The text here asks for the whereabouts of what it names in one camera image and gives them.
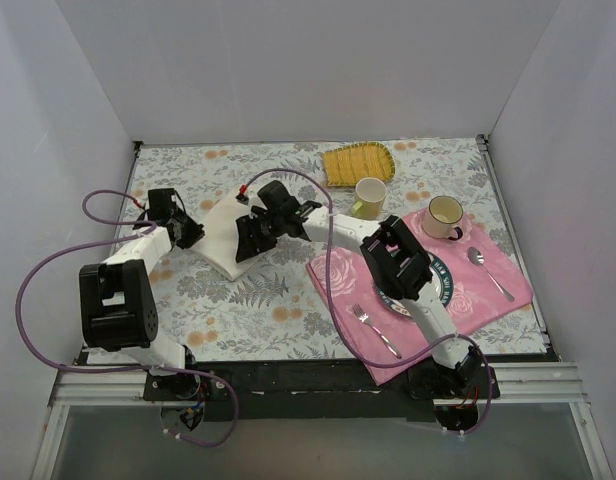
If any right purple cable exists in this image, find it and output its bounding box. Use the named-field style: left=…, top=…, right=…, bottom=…
left=242, top=168, right=493, bottom=437

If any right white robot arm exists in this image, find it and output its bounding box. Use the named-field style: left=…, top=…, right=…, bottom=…
left=236, top=181, right=493, bottom=398

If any white cloth napkin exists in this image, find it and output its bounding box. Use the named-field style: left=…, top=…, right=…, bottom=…
left=191, top=187, right=265, bottom=282

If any floral tablecloth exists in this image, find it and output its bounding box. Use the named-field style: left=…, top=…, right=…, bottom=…
left=87, top=138, right=547, bottom=364

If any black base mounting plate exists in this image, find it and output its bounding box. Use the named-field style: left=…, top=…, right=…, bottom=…
left=143, top=357, right=499, bottom=424

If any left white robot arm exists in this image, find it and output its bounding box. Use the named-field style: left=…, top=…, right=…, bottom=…
left=79, top=188, right=204, bottom=400

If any white plate blue rim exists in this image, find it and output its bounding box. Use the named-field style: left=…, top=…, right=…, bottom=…
left=373, top=253, right=454, bottom=319

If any yellow woven bamboo tray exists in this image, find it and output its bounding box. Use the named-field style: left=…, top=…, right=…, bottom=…
left=322, top=142, right=396, bottom=187

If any yellow-green mug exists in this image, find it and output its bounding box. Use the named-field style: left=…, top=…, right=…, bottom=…
left=350, top=177, right=387, bottom=220

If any cream enamel mug dark rim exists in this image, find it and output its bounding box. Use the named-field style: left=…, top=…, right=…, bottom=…
left=422, top=196, right=464, bottom=241

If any silver spoon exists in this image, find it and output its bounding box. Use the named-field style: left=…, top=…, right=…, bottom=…
left=467, top=246, right=515, bottom=302

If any pink rose placemat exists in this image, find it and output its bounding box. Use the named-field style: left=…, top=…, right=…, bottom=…
left=304, top=207, right=533, bottom=385

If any silver fork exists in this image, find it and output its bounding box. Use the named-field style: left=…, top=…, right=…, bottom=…
left=352, top=304, right=402, bottom=359

